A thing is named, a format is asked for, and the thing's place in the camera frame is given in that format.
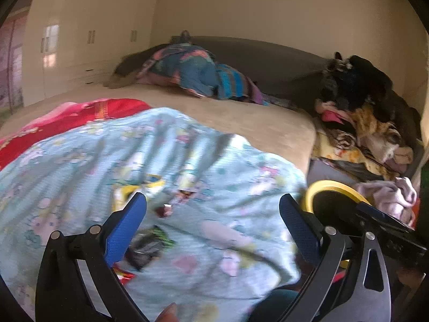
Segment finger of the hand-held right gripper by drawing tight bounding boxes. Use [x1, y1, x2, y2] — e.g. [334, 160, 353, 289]
[354, 203, 408, 233]

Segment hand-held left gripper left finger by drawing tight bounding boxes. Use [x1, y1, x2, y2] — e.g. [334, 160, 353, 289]
[34, 192, 150, 322]

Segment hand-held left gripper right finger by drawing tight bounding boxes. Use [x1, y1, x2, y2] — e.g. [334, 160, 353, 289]
[279, 193, 393, 322]

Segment dark green wrapper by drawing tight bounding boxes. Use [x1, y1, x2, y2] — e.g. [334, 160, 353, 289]
[127, 226, 177, 272]

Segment yellow snack wrapper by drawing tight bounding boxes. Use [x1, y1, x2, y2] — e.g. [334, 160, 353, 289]
[112, 174, 165, 213]

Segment red candy wrapper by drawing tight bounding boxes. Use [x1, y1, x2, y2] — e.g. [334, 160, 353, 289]
[112, 262, 137, 286]

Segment yellow rimmed black round object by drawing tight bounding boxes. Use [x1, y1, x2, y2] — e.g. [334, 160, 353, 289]
[301, 180, 403, 289]

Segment orange snack wrapper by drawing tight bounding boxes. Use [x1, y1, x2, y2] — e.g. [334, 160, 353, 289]
[169, 189, 196, 206]

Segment person's right hand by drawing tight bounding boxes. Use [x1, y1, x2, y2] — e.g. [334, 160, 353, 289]
[396, 268, 426, 291]

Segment person's left hand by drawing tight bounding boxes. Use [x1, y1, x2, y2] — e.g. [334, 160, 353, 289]
[157, 302, 179, 322]

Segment pale pink cloth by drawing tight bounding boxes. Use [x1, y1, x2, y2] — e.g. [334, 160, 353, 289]
[354, 177, 418, 224]

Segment person's dark teal pants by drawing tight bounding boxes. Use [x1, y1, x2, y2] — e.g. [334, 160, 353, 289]
[247, 288, 303, 322]

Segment light blue printed blanket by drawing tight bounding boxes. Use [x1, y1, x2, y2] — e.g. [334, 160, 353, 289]
[0, 106, 312, 322]

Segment mixed clothes heap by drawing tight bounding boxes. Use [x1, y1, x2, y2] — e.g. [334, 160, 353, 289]
[313, 51, 423, 182]

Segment red blanket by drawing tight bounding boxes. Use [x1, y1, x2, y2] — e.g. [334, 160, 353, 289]
[0, 97, 152, 172]

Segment beige bed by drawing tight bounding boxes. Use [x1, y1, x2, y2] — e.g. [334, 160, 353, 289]
[0, 83, 318, 179]

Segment dark olive cloth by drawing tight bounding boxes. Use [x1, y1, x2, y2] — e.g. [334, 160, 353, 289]
[106, 51, 159, 90]

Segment grey headboard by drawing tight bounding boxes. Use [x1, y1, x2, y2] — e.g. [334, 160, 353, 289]
[186, 35, 336, 108]

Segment blue patterned quilt bundle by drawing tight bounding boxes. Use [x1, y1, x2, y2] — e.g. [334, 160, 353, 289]
[137, 30, 269, 107]

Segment pink door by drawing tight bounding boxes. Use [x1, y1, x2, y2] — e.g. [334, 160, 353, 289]
[0, 9, 28, 108]

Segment cream glossy wardrobe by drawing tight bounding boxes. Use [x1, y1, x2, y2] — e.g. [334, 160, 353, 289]
[21, 0, 162, 107]

